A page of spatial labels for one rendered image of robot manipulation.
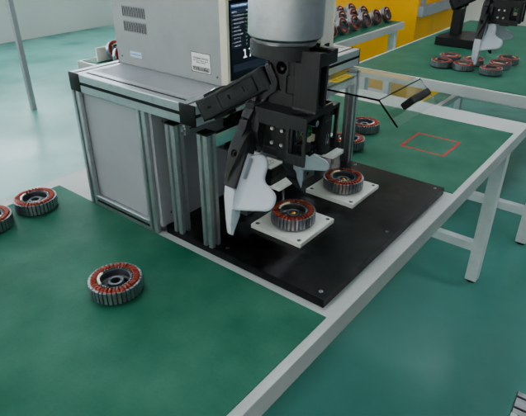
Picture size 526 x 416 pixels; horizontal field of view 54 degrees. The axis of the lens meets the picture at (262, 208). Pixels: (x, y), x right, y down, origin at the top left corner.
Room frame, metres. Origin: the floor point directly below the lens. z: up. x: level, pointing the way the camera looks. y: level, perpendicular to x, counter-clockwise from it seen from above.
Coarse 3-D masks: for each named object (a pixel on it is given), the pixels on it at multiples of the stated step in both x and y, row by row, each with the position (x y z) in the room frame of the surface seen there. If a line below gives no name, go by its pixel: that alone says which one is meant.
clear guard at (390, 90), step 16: (352, 80) 1.38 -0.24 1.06; (368, 80) 1.38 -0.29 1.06; (384, 80) 1.38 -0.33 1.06; (400, 80) 1.38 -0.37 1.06; (416, 80) 1.38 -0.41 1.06; (368, 96) 1.24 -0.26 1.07; (384, 96) 1.24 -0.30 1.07; (400, 96) 1.28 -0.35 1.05; (432, 96) 1.37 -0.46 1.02; (400, 112) 1.23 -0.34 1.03; (416, 112) 1.27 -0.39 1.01
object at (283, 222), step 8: (288, 200) 1.16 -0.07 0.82; (296, 200) 1.15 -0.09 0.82; (272, 208) 1.12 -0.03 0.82; (280, 208) 1.12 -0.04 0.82; (288, 208) 1.14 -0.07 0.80; (296, 208) 1.14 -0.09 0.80; (304, 208) 1.13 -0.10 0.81; (312, 208) 1.12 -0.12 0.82; (272, 216) 1.09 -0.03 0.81; (280, 216) 1.08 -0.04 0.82; (288, 216) 1.07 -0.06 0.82; (296, 216) 1.07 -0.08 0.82; (304, 216) 1.08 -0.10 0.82; (312, 216) 1.08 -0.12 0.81; (272, 224) 1.09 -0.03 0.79; (280, 224) 1.07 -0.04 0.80; (288, 224) 1.06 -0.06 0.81; (296, 224) 1.06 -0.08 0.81; (304, 224) 1.06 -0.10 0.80; (312, 224) 1.08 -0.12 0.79
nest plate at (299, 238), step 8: (264, 216) 1.14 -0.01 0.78; (320, 216) 1.14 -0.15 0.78; (256, 224) 1.10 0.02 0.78; (264, 224) 1.10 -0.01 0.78; (320, 224) 1.10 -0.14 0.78; (328, 224) 1.10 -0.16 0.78; (264, 232) 1.07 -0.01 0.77; (272, 232) 1.06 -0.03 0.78; (280, 232) 1.06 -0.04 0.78; (288, 232) 1.06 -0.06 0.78; (296, 232) 1.06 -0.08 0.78; (304, 232) 1.06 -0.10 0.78; (312, 232) 1.06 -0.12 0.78; (320, 232) 1.08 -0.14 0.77; (288, 240) 1.03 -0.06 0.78; (296, 240) 1.02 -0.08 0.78; (304, 240) 1.02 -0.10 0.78
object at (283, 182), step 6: (270, 162) 1.16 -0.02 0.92; (276, 162) 1.16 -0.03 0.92; (270, 168) 1.13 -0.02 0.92; (276, 168) 1.13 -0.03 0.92; (282, 168) 1.15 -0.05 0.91; (270, 174) 1.12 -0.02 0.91; (276, 174) 1.13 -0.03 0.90; (282, 174) 1.15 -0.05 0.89; (270, 180) 1.11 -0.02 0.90; (276, 180) 1.13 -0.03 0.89; (282, 180) 1.14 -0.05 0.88; (288, 180) 1.14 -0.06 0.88; (270, 186) 1.12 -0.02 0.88; (276, 186) 1.11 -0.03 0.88; (282, 186) 1.11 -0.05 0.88
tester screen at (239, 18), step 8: (232, 8) 1.14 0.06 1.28; (240, 8) 1.17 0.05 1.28; (232, 16) 1.14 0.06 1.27; (240, 16) 1.17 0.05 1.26; (232, 24) 1.14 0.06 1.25; (240, 24) 1.16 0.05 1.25; (232, 32) 1.14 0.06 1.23; (240, 32) 1.16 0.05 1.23; (232, 40) 1.14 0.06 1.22; (240, 40) 1.16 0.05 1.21; (248, 40) 1.18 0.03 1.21; (232, 48) 1.14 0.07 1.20; (240, 48) 1.16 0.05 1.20; (232, 56) 1.14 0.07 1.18; (240, 56) 1.16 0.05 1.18; (232, 64) 1.14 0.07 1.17; (264, 64) 1.23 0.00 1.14; (232, 72) 1.14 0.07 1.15; (240, 72) 1.16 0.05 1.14; (248, 72) 1.18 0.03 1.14
